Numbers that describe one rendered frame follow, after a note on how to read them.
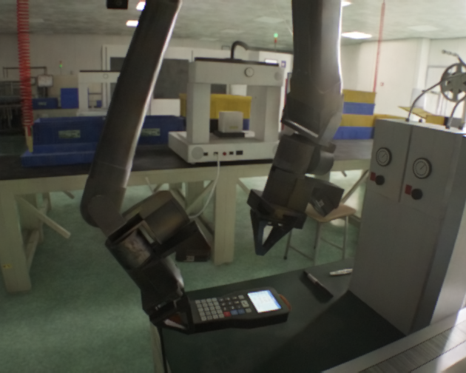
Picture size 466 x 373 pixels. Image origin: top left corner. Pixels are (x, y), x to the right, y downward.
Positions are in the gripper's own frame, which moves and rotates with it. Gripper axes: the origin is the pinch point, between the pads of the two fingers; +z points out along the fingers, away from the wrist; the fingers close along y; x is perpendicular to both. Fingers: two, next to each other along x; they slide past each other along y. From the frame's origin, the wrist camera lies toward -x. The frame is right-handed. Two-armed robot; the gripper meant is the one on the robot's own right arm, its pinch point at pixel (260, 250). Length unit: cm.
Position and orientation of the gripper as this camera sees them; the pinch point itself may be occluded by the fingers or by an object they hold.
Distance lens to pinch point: 58.6
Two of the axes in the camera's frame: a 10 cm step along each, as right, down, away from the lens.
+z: -2.9, 9.4, 2.0
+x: -9.1, -2.0, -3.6
